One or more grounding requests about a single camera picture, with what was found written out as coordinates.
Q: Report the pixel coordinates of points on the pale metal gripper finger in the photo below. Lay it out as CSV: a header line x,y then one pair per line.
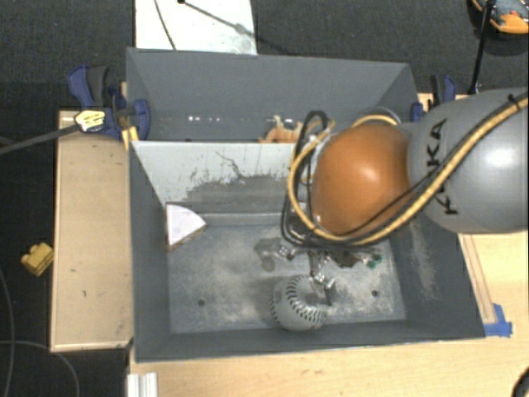
x,y
317,277
329,290

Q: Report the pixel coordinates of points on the grey ball with black stitches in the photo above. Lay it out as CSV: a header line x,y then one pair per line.
x,y
295,308

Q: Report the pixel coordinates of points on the grey metal bin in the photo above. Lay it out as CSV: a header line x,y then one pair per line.
x,y
223,263

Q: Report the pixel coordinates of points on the orange and cream toy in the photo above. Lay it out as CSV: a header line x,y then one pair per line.
x,y
281,134

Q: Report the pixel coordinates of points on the white quarter-round wedge block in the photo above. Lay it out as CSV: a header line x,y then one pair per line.
x,y
182,223

